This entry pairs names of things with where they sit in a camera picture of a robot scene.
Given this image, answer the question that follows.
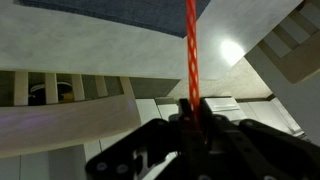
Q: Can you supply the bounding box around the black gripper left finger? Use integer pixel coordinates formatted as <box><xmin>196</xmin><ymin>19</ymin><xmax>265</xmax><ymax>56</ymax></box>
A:
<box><xmin>84</xmin><ymin>98</ymin><xmax>200</xmax><ymax>180</ymax></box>

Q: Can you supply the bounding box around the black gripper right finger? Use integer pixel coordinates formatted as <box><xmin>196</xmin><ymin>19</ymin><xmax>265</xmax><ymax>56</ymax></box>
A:
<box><xmin>199</xmin><ymin>99</ymin><xmax>320</xmax><ymax>180</ymax></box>

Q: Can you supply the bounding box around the red plastic straw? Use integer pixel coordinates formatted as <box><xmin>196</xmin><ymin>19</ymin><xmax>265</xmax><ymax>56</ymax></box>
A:
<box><xmin>184</xmin><ymin>0</ymin><xmax>202</xmax><ymax>132</ymax></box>

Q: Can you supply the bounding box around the white closet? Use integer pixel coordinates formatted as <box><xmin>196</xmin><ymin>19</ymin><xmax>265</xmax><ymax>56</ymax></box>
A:
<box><xmin>0</xmin><ymin>95</ymin><xmax>305</xmax><ymax>180</ymax></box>

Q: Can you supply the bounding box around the light wooden slat-back chair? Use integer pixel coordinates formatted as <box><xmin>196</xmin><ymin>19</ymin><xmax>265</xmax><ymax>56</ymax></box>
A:
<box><xmin>244</xmin><ymin>0</ymin><xmax>320</xmax><ymax>85</ymax></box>
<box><xmin>0</xmin><ymin>69</ymin><xmax>144</xmax><ymax>160</ymax></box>

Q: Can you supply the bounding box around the black white yellow object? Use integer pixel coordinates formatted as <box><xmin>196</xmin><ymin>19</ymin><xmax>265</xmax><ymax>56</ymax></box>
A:
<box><xmin>28</xmin><ymin>82</ymin><xmax>75</xmax><ymax>104</ymax></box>

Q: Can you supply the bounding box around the dark blue cloth mat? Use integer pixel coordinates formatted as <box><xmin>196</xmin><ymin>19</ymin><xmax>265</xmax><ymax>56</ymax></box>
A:
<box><xmin>18</xmin><ymin>0</ymin><xmax>212</xmax><ymax>39</ymax></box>

